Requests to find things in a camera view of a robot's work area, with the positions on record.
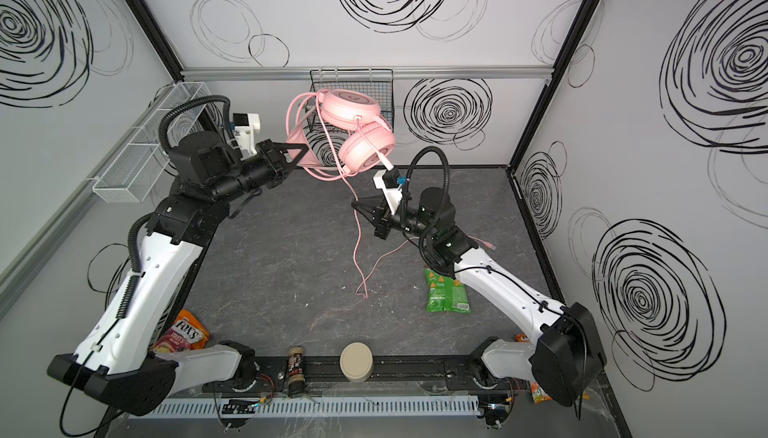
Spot pink headphones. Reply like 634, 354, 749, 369
285, 88, 396, 181

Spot pink headphone cable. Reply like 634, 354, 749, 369
344, 173, 498, 300

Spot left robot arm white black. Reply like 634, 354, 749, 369
47, 96, 309, 416

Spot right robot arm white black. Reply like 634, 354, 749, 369
342, 146, 606, 415

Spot green snack bag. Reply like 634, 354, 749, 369
424, 268, 471, 314

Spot beige round lid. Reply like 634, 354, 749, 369
339, 342, 374, 383

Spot small brown bottle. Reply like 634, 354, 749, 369
286, 346, 306, 398

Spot orange white snack bag left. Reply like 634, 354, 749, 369
151, 309, 210, 354

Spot orange snack bag right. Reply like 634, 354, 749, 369
514, 332, 553, 404

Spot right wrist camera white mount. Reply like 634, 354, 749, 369
373, 168, 407, 214

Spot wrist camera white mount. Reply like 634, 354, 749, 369
231, 112, 261, 158
373, 168, 407, 214

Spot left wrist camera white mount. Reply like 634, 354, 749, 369
231, 112, 261, 158

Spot black wire basket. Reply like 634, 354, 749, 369
310, 68, 394, 131

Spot clear plastic wall shelf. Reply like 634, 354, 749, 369
92, 82, 209, 203

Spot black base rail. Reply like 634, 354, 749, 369
200, 353, 517, 396

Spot white slotted cable duct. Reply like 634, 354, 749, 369
144, 395, 480, 420

